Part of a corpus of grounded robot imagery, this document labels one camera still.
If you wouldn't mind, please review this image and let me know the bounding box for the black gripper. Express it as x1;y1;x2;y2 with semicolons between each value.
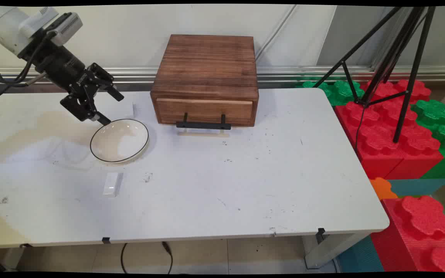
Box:
18;37;125;126

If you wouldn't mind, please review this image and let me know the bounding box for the white bowl with black rim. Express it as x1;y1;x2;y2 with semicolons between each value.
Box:
90;119;149;163

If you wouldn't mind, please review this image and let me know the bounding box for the white rectangular cutlery rest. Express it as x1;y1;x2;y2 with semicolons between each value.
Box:
103;172;124;198

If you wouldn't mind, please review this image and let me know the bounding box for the brown wooden drawer cabinet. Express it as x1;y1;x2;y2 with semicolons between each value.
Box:
150;34;260;127

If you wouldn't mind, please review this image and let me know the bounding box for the green foam block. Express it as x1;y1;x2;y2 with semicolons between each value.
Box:
416;100;445;179
295;80;365;106

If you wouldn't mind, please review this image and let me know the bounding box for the white table leg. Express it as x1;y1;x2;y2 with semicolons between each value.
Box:
302;232;370;270

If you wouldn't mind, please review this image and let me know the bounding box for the black tripod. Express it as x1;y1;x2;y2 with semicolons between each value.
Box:
313;6;437;144

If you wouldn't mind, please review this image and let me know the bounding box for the large red foam block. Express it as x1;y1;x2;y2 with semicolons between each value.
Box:
335;79;444;180

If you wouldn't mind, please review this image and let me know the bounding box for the orange foam piece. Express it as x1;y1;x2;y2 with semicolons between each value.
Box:
369;177;399;200

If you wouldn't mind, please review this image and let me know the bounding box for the teal foam block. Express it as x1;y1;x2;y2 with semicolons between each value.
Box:
336;236;385;273
386;178;445;198

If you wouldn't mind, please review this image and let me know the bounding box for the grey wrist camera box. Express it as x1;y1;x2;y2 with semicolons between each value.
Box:
19;12;83;47

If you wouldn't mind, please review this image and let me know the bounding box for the black cable under table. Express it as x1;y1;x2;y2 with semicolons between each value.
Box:
120;242;174;275

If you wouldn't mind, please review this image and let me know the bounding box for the aluminium wall rail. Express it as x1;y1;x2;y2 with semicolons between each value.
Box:
0;65;445;84

